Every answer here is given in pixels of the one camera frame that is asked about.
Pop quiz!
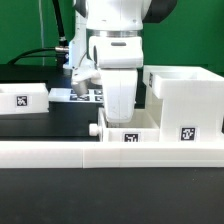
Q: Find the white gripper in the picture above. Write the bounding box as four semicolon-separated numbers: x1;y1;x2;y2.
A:
88;36;143;123

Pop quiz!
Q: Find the white front drawer with knob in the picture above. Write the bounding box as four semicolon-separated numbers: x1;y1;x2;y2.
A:
89;108;160;142

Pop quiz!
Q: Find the white drawer housing box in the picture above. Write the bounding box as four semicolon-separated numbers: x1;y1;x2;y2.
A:
143;65;224;142

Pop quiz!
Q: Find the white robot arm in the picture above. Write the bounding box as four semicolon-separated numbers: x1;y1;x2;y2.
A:
63;0;178;123

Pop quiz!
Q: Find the white rear drawer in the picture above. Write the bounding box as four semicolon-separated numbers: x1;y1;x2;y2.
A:
0;83;49;115

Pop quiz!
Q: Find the white L-shaped fence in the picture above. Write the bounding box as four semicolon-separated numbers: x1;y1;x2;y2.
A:
0;141;224;168

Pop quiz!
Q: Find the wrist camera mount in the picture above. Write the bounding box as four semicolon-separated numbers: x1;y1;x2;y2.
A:
71;66;102;96

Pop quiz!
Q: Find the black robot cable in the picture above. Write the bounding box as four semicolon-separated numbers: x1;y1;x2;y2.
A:
7;0;70;66

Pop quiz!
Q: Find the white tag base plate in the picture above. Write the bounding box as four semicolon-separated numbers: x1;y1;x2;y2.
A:
49;88;103;103

